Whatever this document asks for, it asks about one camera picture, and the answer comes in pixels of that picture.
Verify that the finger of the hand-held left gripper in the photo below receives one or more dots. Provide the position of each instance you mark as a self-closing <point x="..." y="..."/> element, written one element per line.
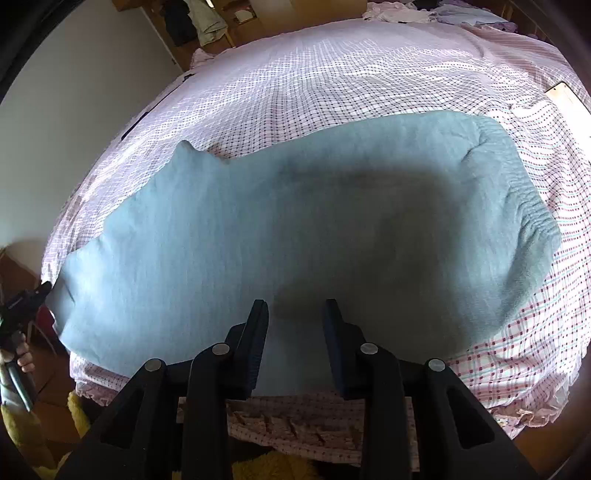
<point x="32" y="300"/>

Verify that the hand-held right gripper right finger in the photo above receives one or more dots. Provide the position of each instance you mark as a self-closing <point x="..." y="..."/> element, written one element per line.
<point x="333" y="341"/>

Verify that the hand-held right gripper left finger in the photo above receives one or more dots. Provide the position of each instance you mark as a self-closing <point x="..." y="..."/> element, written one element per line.
<point x="258" y="341"/>

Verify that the light blue pants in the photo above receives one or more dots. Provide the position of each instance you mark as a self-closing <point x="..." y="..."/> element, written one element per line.
<point x="277" y="221"/>

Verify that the person's left hand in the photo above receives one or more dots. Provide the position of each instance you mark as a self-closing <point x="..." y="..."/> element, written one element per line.
<point x="27" y="362"/>

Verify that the red cloth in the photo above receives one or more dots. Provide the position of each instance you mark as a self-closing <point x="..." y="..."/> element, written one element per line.
<point x="45" y="319"/>

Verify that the wooden chair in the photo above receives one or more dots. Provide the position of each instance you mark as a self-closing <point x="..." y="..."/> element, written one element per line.
<point x="14" y="272"/>

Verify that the pink checked bedsheet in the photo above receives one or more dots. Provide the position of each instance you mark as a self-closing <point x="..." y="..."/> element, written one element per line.
<point x="323" y="74"/>

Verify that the dark hanging garment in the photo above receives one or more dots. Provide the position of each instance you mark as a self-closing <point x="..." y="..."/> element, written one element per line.
<point x="178" y="21"/>

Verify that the beige hanging garment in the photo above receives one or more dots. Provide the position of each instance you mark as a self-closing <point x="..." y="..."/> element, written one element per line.
<point x="210" y="23"/>

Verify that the wooden cabinet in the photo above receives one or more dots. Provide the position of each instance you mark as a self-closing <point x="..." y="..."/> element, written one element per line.
<point x="277" y="16"/>

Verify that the white flat tablet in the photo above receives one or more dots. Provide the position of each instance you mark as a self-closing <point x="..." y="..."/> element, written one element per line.
<point x="568" y="99"/>

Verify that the pile of pale clothes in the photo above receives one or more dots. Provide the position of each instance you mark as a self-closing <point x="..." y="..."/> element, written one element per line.
<point x="415" y="11"/>

